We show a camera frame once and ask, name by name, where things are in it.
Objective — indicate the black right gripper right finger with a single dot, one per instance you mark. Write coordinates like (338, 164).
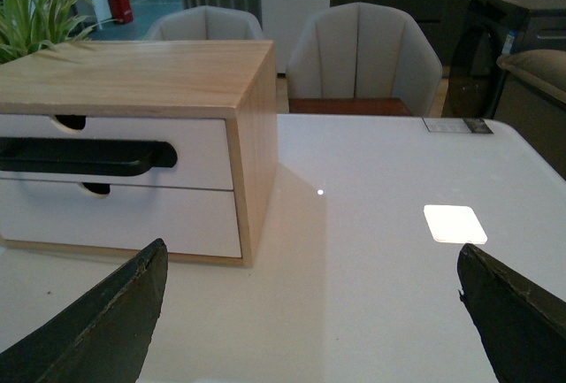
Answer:
(521, 325)

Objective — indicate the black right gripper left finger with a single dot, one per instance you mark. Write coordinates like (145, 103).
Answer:
(103, 336)

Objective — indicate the white drawer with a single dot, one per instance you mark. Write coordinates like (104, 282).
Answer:
(200, 144)
(196, 222)

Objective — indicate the black drawer handle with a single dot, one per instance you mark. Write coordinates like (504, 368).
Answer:
(123, 158)

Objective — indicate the wooden drawer cabinet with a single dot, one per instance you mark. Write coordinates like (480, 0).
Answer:
(230, 80)

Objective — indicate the label sticker on table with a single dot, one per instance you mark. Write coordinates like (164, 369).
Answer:
(457, 125)

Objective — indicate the black appliance cabinet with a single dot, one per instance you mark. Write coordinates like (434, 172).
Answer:
(493, 28)

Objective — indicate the beige chair right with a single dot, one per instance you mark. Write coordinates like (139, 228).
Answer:
(362, 50)

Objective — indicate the beige chair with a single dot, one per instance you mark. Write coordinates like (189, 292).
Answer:
(206, 23)
(362, 50)

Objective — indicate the beige chair left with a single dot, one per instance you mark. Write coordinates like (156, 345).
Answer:
(206, 23)

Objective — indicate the green potted plant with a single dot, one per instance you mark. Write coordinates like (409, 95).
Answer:
(28, 26)

